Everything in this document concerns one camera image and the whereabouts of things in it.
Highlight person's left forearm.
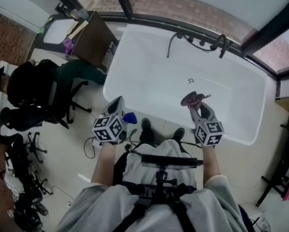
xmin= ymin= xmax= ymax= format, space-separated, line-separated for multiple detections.
xmin=90 ymin=141 xmax=117 ymax=186

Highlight black hand shower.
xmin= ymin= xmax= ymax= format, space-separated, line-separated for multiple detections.
xmin=219 ymin=40 xmax=234 ymax=59

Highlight person's right black shoe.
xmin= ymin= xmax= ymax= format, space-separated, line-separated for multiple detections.
xmin=173 ymin=127 xmax=185 ymax=141

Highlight black office chair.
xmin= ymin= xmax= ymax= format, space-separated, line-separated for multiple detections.
xmin=0 ymin=78 xmax=93 ymax=131

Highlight purple cloth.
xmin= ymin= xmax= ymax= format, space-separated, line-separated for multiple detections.
xmin=62 ymin=38 xmax=75 ymax=55

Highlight person's white garment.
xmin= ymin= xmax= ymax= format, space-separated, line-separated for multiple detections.
xmin=122 ymin=139 xmax=198 ymax=188

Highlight white bathtub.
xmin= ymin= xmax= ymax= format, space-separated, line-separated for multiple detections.
xmin=102 ymin=24 xmax=267 ymax=146

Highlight blue plastic object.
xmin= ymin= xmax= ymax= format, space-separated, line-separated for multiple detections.
xmin=123 ymin=113 xmax=137 ymax=125

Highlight black sink faucet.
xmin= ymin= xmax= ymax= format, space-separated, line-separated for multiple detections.
xmin=55 ymin=3 xmax=71 ymax=15

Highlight wooden table with black frame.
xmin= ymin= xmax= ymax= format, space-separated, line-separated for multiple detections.
xmin=255 ymin=96 xmax=289 ymax=206

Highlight black faucet spout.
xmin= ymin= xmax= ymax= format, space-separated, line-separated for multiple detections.
xmin=211 ymin=34 xmax=227 ymax=51

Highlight white sink basin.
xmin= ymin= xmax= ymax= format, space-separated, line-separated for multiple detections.
xmin=43 ymin=18 xmax=79 ymax=45

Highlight black chest camera mount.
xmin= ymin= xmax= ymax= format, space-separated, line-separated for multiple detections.
xmin=134 ymin=153 xmax=205 ymax=205

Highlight person's right forearm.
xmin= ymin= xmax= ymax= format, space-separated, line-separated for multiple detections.
xmin=202 ymin=144 xmax=222 ymax=181

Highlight pile of black chair parts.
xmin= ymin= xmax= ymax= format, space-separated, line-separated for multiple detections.
xmin=0 ymin=131 xmax=49 ymax=229

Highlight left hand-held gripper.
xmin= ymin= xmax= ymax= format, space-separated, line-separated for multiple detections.
xmin=91 ymin=96 xmax=130 ymax=145

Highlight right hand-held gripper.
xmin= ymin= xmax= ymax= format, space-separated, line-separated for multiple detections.
xmin=189 ymin=102 xmax=225 ymax=148

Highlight black star chair base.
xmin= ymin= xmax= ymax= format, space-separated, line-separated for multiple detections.
xmin=32 ymin=170 xmax=53 ymax=195
xmin=27 ymin=131 xmax=48 ymax=164

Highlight person's grey shirt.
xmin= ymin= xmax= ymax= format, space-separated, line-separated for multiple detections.
xmin=56 ymin=175 xmax=250 ymax=232

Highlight person's left black shoe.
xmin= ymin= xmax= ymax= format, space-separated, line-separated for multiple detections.
xmin=141 ymin=118 xmax=152 ymax=136

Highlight black chest harness straps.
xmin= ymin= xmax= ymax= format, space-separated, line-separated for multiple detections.
xmin=110 ymin=197 xmax=198 ymax=232

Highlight person's black shoe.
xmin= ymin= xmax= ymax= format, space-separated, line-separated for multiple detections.
xmin=141 ymin=118 xmax=152 ymax=136
xmin=173 ymin=127 xmax=185 ymax=141

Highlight light wooden board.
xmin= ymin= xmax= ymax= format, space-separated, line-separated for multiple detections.
xmin=68 ymin=20 xmax=89 ymax=40

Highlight dark wooden cabinet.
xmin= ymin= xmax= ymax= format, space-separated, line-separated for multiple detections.
xmin=71 ymin=10 xmax=120 ymax=72

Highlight reddish brown cloth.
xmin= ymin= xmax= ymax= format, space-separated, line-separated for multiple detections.
xmin=180 ymin=91 xmax=212 ymax=111

